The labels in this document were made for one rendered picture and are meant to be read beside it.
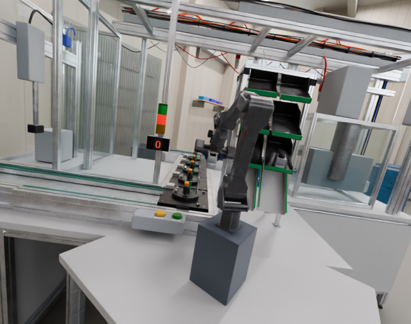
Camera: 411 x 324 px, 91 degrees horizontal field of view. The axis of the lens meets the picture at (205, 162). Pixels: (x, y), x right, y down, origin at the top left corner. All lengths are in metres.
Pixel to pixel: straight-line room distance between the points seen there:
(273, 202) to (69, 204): 0.93
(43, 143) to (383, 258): 2.85
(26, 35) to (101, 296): 1.39
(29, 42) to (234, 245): 1.49
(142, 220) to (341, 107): 1.67
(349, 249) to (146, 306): 1.77
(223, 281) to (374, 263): 1.82
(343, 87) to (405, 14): 7.04
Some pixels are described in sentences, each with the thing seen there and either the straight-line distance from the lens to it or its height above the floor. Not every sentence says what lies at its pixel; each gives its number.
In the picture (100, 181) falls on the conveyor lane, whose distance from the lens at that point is 1.27.
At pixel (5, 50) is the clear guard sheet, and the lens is 2.02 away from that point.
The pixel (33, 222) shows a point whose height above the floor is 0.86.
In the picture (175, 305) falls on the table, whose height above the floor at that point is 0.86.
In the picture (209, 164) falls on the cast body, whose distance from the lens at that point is 0.93.
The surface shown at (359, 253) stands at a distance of 2.23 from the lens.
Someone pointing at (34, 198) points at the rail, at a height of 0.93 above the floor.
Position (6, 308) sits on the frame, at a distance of 1.41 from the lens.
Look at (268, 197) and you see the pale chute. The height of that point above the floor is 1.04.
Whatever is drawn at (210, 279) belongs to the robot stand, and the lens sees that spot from 0.70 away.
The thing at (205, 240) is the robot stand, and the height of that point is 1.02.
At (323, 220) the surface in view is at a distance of 1.91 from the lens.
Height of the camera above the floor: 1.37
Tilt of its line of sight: 12 degrees down
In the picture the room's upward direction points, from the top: 9 degrees clockwise
